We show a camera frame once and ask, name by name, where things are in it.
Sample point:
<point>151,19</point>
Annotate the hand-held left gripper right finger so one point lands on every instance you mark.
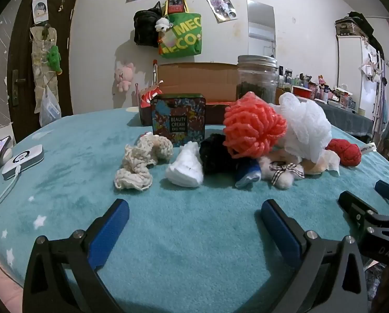
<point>279,231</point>

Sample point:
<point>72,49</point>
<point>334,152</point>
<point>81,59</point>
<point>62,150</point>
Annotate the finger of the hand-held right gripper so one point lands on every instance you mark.
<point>354,207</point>
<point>388,189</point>

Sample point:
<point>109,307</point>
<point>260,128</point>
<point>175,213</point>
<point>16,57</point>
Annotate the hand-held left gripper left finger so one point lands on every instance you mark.
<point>109,228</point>

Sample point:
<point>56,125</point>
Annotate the white tissue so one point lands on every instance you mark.
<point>329,161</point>

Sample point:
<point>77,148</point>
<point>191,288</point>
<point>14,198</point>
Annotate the red knitted plush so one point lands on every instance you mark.
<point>346,153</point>

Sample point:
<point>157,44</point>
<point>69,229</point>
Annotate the white fluffy scrunchie with bow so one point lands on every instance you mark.
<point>279,176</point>

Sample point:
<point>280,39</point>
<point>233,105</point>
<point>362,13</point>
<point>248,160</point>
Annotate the beige powder puff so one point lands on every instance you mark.
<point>311,168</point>

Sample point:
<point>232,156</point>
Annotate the blue sock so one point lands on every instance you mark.
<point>246,172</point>

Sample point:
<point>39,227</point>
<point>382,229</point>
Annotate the cream crochet scrunchie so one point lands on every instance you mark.
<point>139,156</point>

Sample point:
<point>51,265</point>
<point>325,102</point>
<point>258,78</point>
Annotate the white mesh bath pouf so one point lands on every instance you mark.
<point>305,127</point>

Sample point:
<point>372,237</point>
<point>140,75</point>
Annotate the white sock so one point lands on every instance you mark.
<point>184,169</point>

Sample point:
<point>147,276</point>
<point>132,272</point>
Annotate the black scrunchie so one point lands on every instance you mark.
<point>215,156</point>

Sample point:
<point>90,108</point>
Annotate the orange-red foam net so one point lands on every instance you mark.
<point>253,124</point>

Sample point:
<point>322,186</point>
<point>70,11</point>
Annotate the cardboard box with red lining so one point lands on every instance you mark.
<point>194,78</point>

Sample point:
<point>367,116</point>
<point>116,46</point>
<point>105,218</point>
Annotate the teal star print blanket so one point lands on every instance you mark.
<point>181,218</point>

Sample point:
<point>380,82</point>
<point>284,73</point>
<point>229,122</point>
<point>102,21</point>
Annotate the table with dark cloth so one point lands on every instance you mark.
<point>344,117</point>

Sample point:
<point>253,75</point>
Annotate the white power bank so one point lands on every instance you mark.
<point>21,161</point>

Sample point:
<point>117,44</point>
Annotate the cluster of cosmetic bottles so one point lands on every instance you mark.
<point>325,93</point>

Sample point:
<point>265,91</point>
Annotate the pink cloth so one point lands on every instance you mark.
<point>2,283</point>

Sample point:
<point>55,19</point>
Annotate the white wardrobe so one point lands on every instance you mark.
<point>349,71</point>

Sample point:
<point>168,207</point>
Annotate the red storage box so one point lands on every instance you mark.
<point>302,93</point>

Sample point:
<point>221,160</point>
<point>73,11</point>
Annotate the floral print tin box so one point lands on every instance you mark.
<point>178,120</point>

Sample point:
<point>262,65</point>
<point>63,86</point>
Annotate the clear plastic bag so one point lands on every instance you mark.
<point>49,107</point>

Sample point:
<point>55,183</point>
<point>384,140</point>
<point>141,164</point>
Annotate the glass jar with metal lid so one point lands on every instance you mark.
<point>256,81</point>

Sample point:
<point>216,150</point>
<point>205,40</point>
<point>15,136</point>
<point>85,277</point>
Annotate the pink plush toy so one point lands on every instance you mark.
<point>124,75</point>

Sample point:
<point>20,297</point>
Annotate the dark storage case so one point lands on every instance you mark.
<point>351,26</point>

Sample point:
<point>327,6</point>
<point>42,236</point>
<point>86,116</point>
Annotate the green plush toy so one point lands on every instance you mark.
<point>54,57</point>

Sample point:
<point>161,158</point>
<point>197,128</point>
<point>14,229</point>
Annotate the hanging door organizer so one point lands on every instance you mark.
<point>39,58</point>

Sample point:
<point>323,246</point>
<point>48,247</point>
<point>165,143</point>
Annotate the black bag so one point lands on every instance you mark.
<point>145,26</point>

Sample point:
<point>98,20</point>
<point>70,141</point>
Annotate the green tote bag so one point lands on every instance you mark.
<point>181,32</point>

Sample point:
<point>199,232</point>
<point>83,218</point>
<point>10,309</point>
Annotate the dark wooden door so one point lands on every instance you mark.
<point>18,39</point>

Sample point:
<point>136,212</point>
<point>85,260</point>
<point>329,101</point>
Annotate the white paper picture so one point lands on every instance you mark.
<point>39,9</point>

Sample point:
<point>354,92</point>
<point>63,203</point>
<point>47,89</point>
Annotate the red framed picture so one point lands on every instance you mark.
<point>175,5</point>

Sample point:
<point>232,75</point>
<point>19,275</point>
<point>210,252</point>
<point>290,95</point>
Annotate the wall mirror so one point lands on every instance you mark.
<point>261,16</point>

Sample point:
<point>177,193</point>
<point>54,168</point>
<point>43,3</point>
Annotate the wall photo print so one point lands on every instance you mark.
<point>222,8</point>

